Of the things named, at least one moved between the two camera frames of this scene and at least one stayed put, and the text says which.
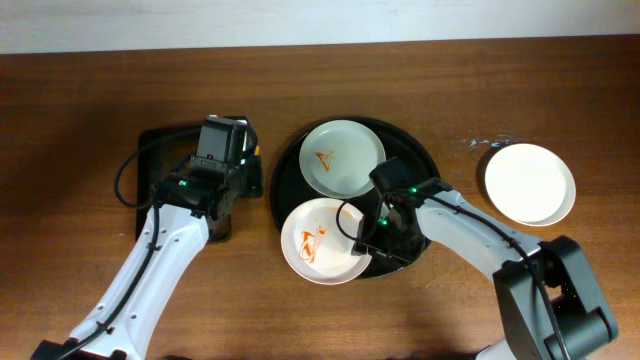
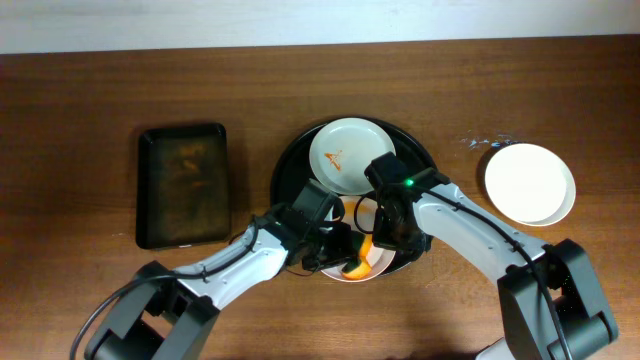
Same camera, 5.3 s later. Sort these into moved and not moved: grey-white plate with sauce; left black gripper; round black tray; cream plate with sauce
Moved: round black tray; left black gripper
Not moved: cream plate with sauce; grey-white plate with sauce
